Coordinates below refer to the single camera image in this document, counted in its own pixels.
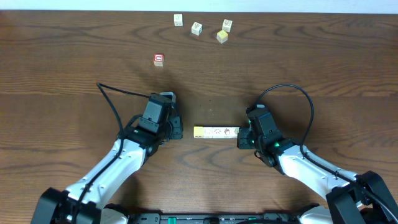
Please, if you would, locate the yellow letter G block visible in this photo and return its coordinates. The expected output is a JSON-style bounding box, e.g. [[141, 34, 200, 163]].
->
[[230, 127, 239, 138]]

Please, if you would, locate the yellow block with ball picture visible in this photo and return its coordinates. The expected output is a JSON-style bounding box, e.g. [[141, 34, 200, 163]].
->
[[193, 126, 204, 138]]

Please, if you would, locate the green edged wooden block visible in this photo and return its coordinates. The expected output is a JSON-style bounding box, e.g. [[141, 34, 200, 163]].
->
[[212, 127, 223, 139]]

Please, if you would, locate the plain white wooden block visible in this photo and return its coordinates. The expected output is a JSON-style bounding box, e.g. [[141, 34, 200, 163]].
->
[[203, 127, 213, 138]]

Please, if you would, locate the yellow letter K block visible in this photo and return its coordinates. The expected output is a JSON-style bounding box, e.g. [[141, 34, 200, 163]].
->
[[221, 127, 233, 138]]

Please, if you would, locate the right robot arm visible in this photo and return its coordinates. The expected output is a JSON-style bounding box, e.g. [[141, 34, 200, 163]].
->
[[237, 105, 397, 223]]

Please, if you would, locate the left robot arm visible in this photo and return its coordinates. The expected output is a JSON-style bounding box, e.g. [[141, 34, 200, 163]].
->
[[32, 92, 183, 223]]

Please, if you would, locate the red top wooden block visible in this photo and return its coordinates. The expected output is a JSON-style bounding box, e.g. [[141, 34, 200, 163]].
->
[[153, 54, 165, 67]]

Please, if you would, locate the wooden block with number three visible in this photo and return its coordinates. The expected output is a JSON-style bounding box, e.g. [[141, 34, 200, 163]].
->
[[191, 22, 203, 35]]

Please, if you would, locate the wooden block with animal drawing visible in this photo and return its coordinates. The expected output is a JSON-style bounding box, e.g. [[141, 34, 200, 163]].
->
[[174, 14, 183, 27]]

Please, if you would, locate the yellow top wooden block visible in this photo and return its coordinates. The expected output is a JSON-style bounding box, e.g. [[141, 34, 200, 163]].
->
[[216, 30, 229, 44]]

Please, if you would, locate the wooden block with lattice top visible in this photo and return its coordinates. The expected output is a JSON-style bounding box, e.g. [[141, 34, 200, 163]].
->
[[222, 19, 233, 32]]

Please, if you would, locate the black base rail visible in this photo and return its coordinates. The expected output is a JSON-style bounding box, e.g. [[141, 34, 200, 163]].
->
[[100, 211, 300, 224]]

